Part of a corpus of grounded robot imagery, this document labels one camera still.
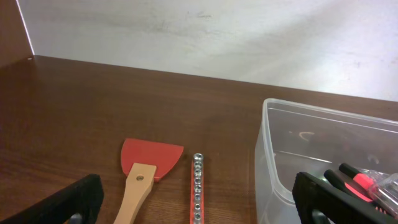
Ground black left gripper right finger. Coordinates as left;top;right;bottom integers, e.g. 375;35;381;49
292;172;397;224

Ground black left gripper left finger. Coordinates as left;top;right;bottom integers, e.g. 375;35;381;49
1;174;104;224

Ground black orange long-nose pliers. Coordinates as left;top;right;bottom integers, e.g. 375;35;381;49
324;163;391;216

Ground clear case coloured screwdrivers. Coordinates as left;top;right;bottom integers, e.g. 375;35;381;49
364;170;397;219

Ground red socket rail with sockets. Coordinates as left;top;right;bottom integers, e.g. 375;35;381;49
190;153;205;224

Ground clear plastic container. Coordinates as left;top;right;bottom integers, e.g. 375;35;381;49
254;98;397;223

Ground orange scraper wooden handle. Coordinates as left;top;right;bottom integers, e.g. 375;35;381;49
114;138;183;224

